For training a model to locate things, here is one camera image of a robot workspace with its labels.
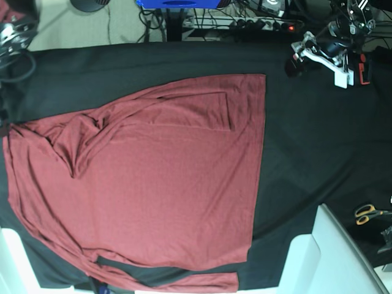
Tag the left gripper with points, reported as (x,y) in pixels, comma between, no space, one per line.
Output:
(304,58)

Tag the maroon long-sleeve T-shirt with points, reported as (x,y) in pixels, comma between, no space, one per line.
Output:
(164,177)

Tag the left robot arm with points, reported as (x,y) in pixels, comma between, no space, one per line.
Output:
(355,21)

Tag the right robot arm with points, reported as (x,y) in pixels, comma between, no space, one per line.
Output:
(19,26)

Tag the orange black clamp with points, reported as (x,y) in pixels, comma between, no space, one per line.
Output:
(365,69)

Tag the black table cloth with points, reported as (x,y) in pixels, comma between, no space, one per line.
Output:
(322,144)

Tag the white power strip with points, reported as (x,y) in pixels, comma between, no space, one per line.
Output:
(260,23)

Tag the blue plastic bin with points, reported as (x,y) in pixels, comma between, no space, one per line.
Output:
(178,4)

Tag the blue orange clamp bottom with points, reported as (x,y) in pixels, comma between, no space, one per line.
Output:
(99,287)

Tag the yellow handled scissors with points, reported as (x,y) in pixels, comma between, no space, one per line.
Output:
(368,212)

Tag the black table leg post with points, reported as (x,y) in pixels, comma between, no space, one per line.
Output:
(174,19)

